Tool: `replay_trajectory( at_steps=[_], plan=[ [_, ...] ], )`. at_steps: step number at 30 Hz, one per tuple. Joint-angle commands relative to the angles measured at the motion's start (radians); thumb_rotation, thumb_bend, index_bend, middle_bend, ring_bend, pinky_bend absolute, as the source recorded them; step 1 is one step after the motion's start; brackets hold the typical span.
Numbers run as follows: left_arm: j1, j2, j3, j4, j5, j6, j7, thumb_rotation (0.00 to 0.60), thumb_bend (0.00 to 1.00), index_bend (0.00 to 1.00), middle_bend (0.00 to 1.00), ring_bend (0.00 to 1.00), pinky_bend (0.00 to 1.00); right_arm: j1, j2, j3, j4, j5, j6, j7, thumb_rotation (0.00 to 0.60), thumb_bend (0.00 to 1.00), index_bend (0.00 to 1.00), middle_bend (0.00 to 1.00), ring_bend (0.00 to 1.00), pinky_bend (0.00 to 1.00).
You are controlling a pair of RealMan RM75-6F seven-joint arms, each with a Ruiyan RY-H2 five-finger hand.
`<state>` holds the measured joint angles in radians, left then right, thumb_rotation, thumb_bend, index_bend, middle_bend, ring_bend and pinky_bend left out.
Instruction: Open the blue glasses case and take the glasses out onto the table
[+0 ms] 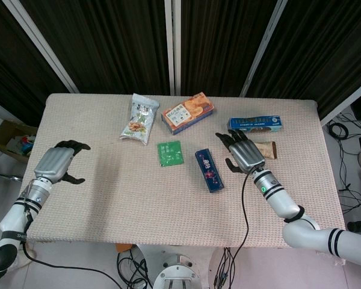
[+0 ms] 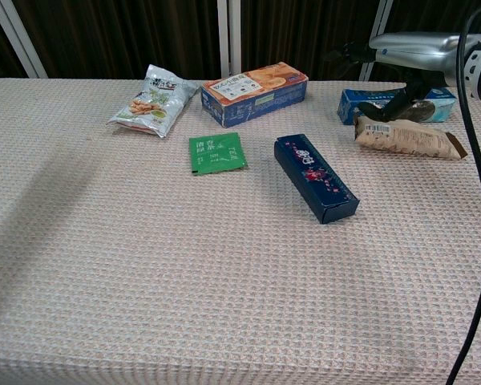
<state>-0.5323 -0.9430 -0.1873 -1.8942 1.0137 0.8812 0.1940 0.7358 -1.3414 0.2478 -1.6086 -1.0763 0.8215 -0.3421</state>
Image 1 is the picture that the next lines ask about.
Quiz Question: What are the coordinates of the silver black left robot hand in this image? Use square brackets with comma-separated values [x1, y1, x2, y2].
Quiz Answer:
[33, 139, 91, 185]

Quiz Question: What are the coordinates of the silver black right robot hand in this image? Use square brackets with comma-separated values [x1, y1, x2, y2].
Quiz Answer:
[215, 129, 266, 175]

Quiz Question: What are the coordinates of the dark blue snack box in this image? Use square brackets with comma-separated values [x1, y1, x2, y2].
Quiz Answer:
[194, 148, 225, 194]

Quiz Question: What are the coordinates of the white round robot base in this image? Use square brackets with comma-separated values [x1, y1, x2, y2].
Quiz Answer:
[137, 243, 205, 289]

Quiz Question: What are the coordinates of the cardboard box with items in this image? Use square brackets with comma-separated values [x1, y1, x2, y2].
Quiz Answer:
[0, 119, 39, 163]

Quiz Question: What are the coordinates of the brown snack bar wrapper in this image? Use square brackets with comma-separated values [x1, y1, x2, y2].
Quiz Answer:
[254, 140, 279, 160]

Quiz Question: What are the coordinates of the blue cookie box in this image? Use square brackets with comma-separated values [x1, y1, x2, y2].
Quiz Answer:
[227, 115, 284, 134]

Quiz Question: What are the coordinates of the metal chair leg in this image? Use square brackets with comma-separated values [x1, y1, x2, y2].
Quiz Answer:
[0, 150, 23, 182]

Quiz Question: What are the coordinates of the orange biscuit box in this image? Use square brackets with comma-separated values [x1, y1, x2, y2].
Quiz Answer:
[161, 92, 215, 135]

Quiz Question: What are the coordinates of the beige woven tablecloth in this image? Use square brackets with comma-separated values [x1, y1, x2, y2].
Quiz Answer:
[21, 92, 348, 266]

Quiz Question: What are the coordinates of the green sachet packet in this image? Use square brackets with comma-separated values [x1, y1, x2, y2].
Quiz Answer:
[156, 140, 185, 167]

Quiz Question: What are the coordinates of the white snack bag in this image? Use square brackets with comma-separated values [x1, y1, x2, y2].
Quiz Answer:
[119, 93, 160, 146]

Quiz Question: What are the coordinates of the black pleated curtain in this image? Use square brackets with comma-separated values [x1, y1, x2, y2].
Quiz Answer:
[249, 0, 361, 120]
[0, 0, 70, 127]
[19, 0, 172, 95]
[179, 0, 279, 98]

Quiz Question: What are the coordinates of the black right hand cable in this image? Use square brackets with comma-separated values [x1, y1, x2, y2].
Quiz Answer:
[212, 173, 250, 289]

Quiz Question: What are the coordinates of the black coiled cable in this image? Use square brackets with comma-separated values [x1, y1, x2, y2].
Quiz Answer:
[327, 120, 350, 140]

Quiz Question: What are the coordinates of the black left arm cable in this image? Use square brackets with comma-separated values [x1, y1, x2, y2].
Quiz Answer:
[22, 207, 133, 281]

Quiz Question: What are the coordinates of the white frame post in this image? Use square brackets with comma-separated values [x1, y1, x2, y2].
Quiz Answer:
[2, 0, 79, 93]
[320, 76, 361, 126]
[239, 0, 289, 98]
[164, 0, 182, 96]

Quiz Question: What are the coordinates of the black floor cable tangle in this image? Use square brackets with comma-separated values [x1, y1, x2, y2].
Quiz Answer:
[338, 138, 361, 214]

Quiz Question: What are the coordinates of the black cable bundle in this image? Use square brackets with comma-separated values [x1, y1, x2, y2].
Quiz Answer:
[116, 251, 154, 289]

